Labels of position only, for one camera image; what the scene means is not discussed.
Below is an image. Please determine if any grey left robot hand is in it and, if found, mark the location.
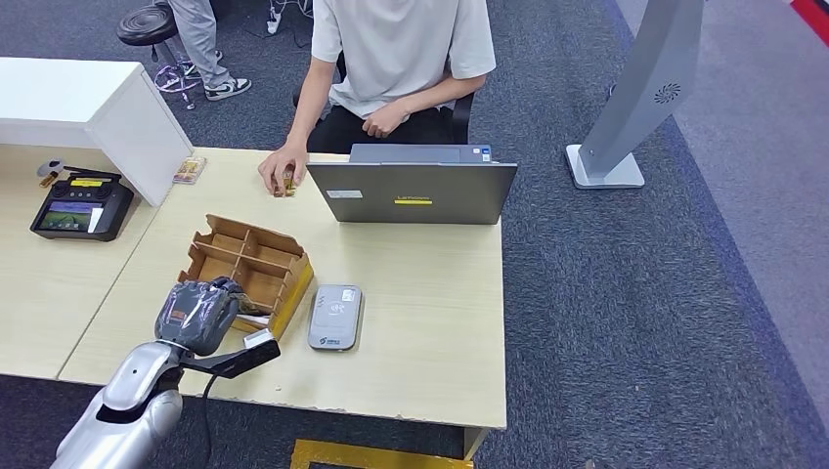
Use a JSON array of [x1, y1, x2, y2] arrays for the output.
[[153, 277, 246, 359]]

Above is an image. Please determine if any person's right hand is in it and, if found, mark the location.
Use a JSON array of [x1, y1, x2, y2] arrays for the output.
[[257, 139, 310, 198]]

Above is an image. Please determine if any person's left hand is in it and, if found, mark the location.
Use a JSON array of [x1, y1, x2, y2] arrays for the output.
[[361, 103, 413, 139]]

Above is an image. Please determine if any seated person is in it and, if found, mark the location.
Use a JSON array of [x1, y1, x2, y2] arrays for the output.
[[257, 0, 498, 198]]

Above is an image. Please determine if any small card stack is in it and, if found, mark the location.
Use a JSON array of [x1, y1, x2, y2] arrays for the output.
[[172, 156, 208, 187]]

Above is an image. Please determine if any grey card reader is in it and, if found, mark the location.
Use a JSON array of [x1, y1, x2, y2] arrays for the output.
[[306, 283, 364, 354]]

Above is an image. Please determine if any background person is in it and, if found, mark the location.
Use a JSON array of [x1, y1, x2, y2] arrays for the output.
[[152, 0, 252, 103]]

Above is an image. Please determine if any grey laptop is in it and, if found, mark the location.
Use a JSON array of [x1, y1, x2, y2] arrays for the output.
[[305, 143, 519, 227]]

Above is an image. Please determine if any cardboard divider box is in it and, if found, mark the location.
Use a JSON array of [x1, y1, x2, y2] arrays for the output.
[[178, 214, 316, 341]]

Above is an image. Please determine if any black office chair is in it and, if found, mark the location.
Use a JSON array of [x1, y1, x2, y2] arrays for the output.
[[292, 51, 476, 146]]

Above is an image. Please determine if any purple stool base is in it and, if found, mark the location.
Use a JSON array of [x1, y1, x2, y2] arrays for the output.
[[153, 58, 205, 111]]

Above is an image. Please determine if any black controller with screen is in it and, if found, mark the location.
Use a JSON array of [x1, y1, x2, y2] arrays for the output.
[[28, 168, 135, 243]]

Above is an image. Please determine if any white cabinet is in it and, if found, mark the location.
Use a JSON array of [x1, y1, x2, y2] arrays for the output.
[[0, 57, 195, 208]]

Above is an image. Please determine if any black round stool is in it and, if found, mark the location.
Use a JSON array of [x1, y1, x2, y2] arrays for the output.
[[116, 3, 184, 66]]

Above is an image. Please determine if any small grey orange tool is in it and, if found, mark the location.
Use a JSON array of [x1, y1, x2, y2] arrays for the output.
[[35, 159, 66, 191]]

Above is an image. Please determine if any grey kiosk stand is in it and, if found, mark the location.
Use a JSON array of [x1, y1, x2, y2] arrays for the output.
[[565, 0, 707, 191]]

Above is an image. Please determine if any red strip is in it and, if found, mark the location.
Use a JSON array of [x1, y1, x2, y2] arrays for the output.
[[791, 0, 829, 47]]

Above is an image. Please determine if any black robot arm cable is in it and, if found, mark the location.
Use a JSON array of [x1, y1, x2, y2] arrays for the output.
[[200, 373, 222, 469]]

